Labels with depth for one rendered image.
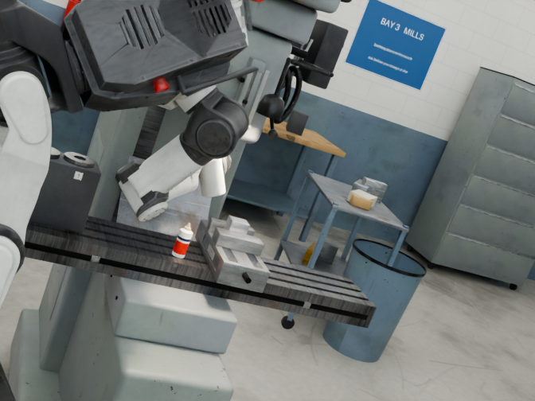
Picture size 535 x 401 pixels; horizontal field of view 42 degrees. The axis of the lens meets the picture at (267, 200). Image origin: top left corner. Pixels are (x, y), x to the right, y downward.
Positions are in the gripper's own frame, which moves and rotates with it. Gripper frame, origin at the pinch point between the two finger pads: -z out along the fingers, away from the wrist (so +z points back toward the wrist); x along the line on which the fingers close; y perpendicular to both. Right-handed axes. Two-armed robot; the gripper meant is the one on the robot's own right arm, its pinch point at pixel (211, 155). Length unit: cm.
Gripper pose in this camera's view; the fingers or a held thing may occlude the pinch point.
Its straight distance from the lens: 212.3
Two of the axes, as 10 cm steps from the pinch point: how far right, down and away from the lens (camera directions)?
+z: 0.7, 2.5, -9.6
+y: -3.5, 9.1, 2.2
